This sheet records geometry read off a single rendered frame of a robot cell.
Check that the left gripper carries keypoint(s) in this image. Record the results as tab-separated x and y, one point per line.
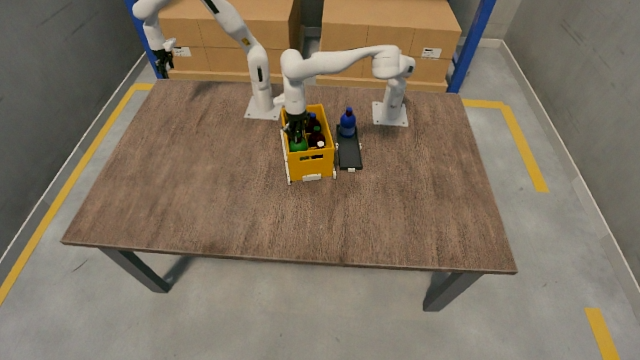
296	122

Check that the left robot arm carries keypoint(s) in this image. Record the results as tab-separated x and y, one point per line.
385	66

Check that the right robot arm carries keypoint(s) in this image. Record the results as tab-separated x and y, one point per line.
232	23

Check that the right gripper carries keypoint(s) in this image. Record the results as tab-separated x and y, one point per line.
163	56

